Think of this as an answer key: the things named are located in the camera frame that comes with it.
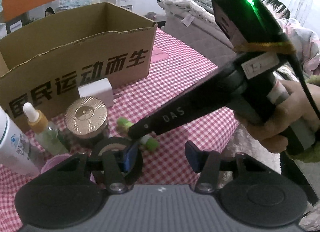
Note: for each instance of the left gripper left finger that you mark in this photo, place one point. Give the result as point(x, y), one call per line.
point(114, 165)

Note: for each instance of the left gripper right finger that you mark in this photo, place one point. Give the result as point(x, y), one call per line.
point(209, 164)

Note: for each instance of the black tape roll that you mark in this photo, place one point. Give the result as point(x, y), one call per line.
point(127, 154)

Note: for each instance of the green patterned tube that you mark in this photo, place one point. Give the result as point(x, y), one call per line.
point(149, 143)

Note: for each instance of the pink plastic lid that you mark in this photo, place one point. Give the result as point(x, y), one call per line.
point(67, 169)

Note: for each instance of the gold lid cosmetic jar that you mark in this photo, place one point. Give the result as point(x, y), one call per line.
point(87, 118)

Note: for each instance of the dropper bottle amber collar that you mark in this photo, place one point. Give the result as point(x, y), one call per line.
point(47, 134)

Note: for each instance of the white power adapter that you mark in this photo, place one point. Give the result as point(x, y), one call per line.
point(102, 90)

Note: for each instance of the white plastic bottle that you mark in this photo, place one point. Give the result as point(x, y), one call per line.
point(17, 152)

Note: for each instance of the person's right hand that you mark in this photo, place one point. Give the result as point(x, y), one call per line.
point(295, 107)

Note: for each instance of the grey sofa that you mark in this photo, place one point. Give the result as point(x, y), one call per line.
point(206, 39)

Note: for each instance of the person in pink clothes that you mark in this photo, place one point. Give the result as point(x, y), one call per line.
point(305, 40)

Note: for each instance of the red checkered tablecloth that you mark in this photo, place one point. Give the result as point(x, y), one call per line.
point(181, 68)

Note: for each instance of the white fluffy blanket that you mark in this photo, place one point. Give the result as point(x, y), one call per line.
point(200, 9)

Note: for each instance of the brown cardboard box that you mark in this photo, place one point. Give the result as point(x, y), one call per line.
point(46, 61)

